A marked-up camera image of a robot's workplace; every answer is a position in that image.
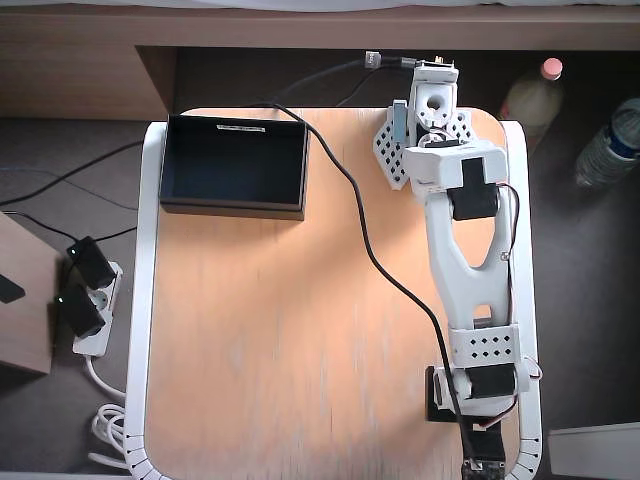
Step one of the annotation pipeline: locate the brown wooden box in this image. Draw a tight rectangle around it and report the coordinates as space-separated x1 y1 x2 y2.
0 209 64 377

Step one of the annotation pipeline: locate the white coiled power cord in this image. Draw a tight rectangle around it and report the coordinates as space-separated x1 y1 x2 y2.
84 352 132 471

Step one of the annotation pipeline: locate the white power strip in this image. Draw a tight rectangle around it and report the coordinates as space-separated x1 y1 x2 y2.
72 262 124 357

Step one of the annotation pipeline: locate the yellow bottle pink cap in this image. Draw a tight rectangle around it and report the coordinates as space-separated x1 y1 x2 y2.
499 57 566 146

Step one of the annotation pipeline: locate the black power adapter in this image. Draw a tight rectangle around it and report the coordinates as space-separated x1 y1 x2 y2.
66 237 116 289
53 283 106 337

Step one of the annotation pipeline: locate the clear water bottle blue label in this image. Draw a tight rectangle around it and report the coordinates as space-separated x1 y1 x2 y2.
574 97 640 189

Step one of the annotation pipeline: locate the black cable silver usb connector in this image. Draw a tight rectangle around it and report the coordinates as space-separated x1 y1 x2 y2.
277 49 419 101

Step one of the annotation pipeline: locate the black adapter cable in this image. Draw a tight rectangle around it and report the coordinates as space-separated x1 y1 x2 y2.
93 225 140 244
0 210 79 249

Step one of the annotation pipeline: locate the black camera cable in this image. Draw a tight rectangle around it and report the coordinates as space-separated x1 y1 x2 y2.
244 102 476 466

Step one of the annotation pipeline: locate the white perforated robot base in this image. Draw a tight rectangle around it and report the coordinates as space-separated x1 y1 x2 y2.
372 58 476 192

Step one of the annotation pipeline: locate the white flat panel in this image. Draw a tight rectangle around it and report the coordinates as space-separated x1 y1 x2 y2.
547 422 640 476

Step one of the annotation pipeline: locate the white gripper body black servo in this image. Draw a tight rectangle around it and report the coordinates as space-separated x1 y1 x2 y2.
424 366 534 432

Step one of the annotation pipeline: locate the small black flat object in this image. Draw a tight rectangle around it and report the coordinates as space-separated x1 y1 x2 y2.
0 273 26 305

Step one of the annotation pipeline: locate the black rectangular bin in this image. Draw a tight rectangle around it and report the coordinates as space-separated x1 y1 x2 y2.
158 113 311 222

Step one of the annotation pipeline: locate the brown wooden furniture frame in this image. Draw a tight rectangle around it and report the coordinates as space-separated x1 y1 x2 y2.
0 4 640 121

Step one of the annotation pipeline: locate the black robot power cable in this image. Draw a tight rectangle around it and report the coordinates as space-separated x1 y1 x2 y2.
335 64 416 109

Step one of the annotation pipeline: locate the black wrist camera board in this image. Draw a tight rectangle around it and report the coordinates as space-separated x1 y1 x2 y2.
460 454 505 480

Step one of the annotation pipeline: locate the thin dark floor cable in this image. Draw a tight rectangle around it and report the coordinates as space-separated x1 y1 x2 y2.
0 168 139 211

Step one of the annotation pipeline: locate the thick black floor cable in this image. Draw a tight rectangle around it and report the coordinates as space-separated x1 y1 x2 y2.
0 141 145 207

